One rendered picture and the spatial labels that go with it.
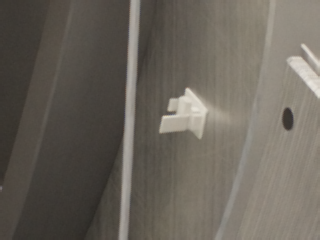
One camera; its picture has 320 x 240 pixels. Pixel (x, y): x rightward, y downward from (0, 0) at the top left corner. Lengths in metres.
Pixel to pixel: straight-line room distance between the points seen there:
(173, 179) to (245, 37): 0.10
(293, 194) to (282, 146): 0.02
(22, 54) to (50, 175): 0.86
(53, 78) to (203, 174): 0.09
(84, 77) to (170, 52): 0.05
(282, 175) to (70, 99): 0.17
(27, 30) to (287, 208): 1.04
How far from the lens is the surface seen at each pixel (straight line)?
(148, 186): 1.01
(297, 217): 0.87
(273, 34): 0.90
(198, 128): 0.96
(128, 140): 0.97
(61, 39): 0.99
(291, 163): 0.87
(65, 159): 1.03
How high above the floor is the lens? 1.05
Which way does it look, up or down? 6 degrees down
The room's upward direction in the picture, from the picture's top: 1 degrees clockwise
